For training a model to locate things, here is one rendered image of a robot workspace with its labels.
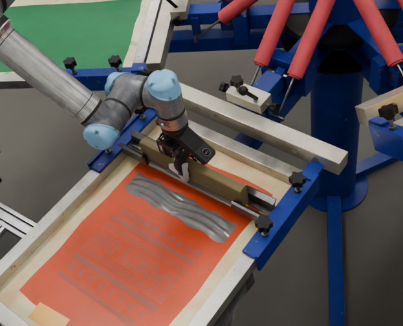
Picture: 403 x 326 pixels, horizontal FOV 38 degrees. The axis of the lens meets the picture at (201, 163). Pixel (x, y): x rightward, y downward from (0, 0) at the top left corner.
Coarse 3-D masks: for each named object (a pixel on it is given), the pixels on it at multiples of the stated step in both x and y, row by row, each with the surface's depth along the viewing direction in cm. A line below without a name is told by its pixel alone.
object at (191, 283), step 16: (192, 192) 167; (208, 208) 162; (224, 208) 161; (176, 224) 160; (240, 224) 157; (192, 240) 156; (208, 240) 156; (208, 256) 152; (192, 272) 150; (208, 272) 149; (176, 288) 148; (192, 288) 147; (176, 304) 145; (80, 320) 146; (96, 320) 146; (112, 320) 145; (160, 320) 143
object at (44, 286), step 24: (144, 168) 175; (120, 192) 171; (96, 216) 166; (144, 216) 164; (168, 216) 163; (72, 240) 162; (48, 264) 159; (24, 288) 155; (48, 288) 154; (72, 288) 153; (72, 312) 148
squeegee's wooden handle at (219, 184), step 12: (144, 144) 167; (156, 144) 166; (156, 156) 167; (168, 168) 168; (192, 168) 159; (204, 168) 158; (192, 180) 164; (204, 180) 159; (216, 180) 155; (228, 180) 154; (216, 192) 159; (228, 192) 155; (240, 192) 151
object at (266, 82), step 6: (270, 72) 181; (264, 78) 180; (270, 78) 179; (276, 78) 179; (282, 78) 179; (258, 84) 178; (264, 84) 178; (270, 84) 177; (276, 84) 178; (282, 84) 181; (264, 90) 176; (270, 90) 176; (276, 90) 179; (258, 114) 176
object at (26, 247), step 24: (216, 144) 173; (240, 144) 171; (264, 168) 166; (288, 168) 162; (72, 192) 169; (48, 216) 165; (24, 240) 161; (0, 264) 157; (240, 264) 146; (216, 288) 142; (0, 312) 147; (216, 312) 139
